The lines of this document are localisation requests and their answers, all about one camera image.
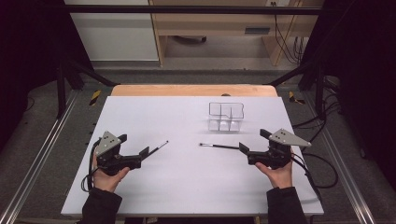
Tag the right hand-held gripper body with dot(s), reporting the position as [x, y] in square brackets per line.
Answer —
[280, 152]

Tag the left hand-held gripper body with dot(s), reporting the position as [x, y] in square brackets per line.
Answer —
[107, 146]

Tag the thin spiral-tipped makeup brush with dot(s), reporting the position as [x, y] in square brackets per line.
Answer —
[159, 146]

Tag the thin black makeup brush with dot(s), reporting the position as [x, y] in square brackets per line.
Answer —
[219, 146]

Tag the clear acrylic organizer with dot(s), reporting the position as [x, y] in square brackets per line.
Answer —
[226, 123]

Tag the person's right hand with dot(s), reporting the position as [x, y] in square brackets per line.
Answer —
[280, 179]

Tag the person's left hand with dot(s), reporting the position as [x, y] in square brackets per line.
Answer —
[106, 182]

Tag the yellow-black tape marker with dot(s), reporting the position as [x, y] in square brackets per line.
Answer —
[95, 97]
[294, 98]

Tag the white board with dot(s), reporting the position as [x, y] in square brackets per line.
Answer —
[186, 180]

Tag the black metal stand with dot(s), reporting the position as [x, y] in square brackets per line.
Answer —
[60, 90]
[319, 90]

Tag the wooden table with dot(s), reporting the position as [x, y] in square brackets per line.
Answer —
[174, 90]

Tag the grey rectangular desk label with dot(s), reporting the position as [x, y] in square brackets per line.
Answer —
[257, 30]

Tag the white cabinet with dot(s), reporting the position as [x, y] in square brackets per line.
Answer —
[115, 34]

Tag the black curtain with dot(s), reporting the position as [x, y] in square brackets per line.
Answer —
[28, 62]
[367, 77]

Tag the light wooden desk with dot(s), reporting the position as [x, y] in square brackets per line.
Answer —
[214, 26]

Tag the aluminium rail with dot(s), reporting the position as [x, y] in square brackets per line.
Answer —
[342, 168]
[37, 161]

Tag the black horizontal frame bar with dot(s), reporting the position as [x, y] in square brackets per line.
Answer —
[186, 9]

